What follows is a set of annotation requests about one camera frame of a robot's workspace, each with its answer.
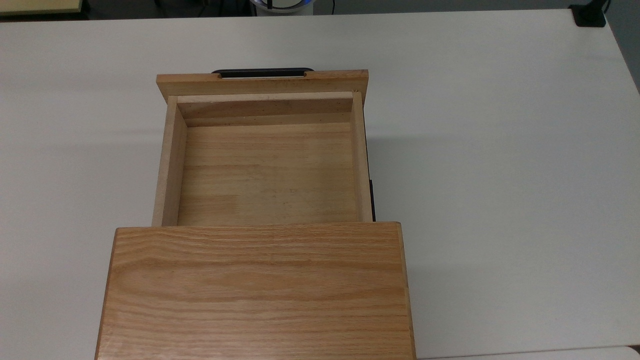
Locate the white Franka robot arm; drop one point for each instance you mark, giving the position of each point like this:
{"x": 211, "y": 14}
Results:
{"x": 282, "y": 6}

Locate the light oak wooden cabinet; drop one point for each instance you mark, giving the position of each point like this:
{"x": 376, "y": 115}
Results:
{"x": 250, "y": 300}

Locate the pale yellow board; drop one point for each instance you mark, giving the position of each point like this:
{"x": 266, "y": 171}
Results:
{"x": 40, "y": 5}

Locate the black camera stand with clamp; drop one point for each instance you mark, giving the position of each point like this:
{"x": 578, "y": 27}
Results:
{"x": 588, "y": 18}

